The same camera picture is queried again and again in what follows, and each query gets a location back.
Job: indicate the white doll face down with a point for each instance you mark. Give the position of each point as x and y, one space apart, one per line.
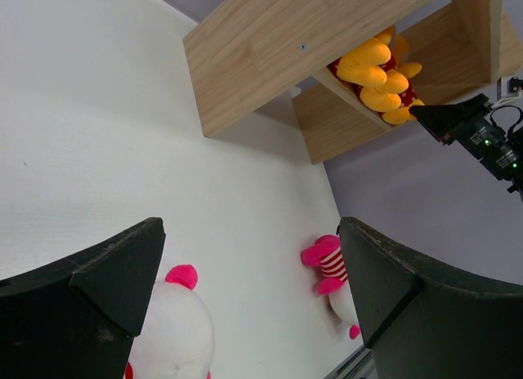
177 338
325 255

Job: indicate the white doll right face down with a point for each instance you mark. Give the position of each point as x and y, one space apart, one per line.
325 255

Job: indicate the wooden shelf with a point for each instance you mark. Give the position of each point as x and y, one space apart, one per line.
247 52

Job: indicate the orange bear polka dot toy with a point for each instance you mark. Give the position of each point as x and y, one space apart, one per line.
364 64

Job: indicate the white doll centre face down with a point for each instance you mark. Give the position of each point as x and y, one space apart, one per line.
177 338

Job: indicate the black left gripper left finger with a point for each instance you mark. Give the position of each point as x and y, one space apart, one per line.
78 317

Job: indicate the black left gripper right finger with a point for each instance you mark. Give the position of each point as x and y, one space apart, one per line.
423 318

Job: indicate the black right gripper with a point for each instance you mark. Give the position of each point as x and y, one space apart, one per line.
491 133

